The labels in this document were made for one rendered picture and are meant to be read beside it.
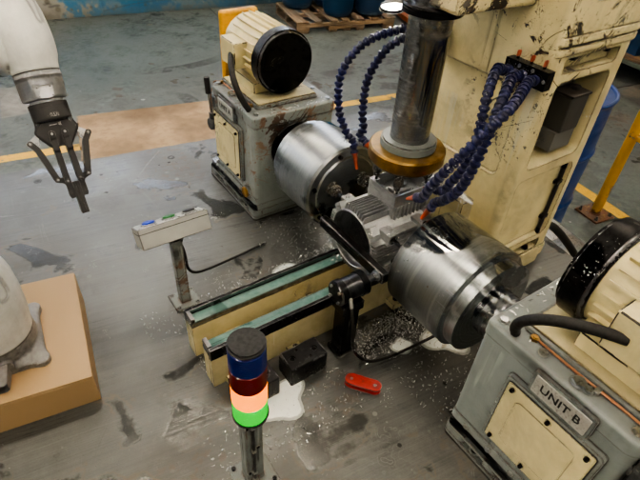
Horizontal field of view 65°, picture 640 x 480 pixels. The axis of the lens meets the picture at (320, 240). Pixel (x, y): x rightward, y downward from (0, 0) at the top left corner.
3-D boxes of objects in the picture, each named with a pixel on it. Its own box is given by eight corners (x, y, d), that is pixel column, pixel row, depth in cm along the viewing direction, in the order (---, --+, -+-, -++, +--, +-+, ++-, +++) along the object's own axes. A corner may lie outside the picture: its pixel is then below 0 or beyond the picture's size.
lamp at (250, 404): (256, 375, 87) (256, 359, 84) (274, 402, 83) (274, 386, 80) (225, 391, 84) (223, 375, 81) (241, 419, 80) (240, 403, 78)
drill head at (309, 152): (314, 162, 173) (319, 91, 157) (383, 217, 151) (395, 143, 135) (250, 181, 162) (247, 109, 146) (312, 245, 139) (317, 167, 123)
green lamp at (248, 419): (257, 390, 90) (256, 375, 87) (274, 416, 86) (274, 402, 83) (227, 407, 87) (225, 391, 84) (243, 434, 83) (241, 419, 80)
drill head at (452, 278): (430, 257, 138) (450, 179, 122) (558, 362, 113) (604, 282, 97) (357, 290, 127) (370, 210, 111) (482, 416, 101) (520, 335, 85)
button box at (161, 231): (203, 225, 129) (197, 205, 128) (212, 228, 123) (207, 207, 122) (136, 247, 121) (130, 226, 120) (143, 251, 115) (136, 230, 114)
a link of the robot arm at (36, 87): (62, 66, 101) (72, 96, 103) (58, 72, 109) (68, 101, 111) (11, 74, 97) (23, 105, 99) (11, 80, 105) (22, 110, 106)
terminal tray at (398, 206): (400, 187, 135) (405, 164, 131) (428, 208, 129) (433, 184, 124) (365, 200, 130) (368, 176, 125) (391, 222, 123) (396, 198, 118)
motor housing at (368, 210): (383, 224, 147) (392, 168, 135) (428, 262, 136) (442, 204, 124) (326, 247, 138) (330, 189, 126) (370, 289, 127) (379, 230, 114)
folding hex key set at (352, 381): (342, 386, 118) (343, 382, 117) (346, 375, 121) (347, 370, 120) (379, 397, 117) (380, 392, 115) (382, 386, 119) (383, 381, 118)
